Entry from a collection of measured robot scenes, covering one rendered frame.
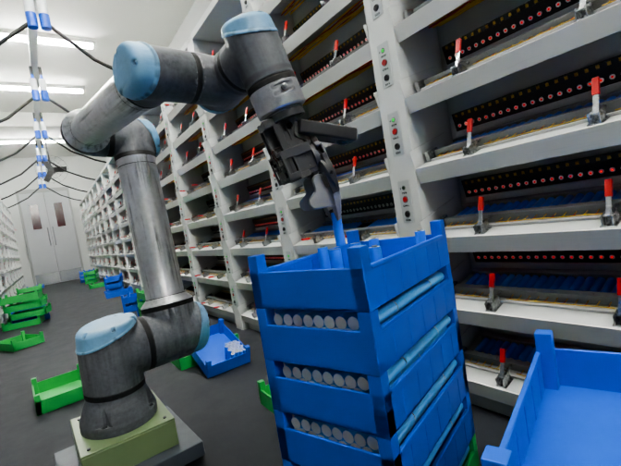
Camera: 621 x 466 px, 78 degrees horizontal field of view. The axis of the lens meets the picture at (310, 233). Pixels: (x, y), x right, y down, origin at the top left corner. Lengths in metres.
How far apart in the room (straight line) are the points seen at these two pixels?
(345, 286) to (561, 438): 0.28
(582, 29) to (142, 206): 1.12
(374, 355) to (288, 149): 0.36
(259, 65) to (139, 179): 0.66
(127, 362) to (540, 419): 0.92
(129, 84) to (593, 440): 0.78
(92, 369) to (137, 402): 0.15
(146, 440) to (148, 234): 0.54
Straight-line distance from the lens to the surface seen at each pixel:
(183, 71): 0.74
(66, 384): 2.26
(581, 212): 1.01
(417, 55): 1.26
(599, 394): 0.64
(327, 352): 0.53
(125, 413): 1.18
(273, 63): 0.69
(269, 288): 0.57
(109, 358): 1.13
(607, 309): 1.03
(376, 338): 0.49
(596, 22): 0.95
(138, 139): 1.27
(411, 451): 0.60
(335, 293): 0.49
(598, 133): 0.92
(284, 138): 0.68
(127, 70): 0.73
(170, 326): 1.17
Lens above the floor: 0.61
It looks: 3 degrees down
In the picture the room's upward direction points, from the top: 9 degrees counter-clockwise
